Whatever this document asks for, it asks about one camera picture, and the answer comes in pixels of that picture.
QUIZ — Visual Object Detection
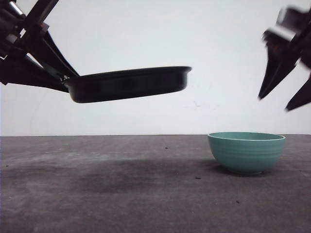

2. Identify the teal ceramic bowl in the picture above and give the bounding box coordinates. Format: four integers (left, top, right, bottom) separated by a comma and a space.
207, 132, 286, 175

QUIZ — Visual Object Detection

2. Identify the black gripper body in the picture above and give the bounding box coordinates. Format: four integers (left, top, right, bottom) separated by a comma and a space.
262, 6, 311, 70
0, 0, 58, 70

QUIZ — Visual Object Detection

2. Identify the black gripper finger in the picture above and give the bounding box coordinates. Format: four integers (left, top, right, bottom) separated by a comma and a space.
0, 53, 68, 93
285, 75, 311, 112
43, 31, 79, 77
258, 42, 302, 99

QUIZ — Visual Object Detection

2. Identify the black frying pan teal handle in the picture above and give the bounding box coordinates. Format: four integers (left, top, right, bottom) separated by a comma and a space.
48, 66, 191, 103

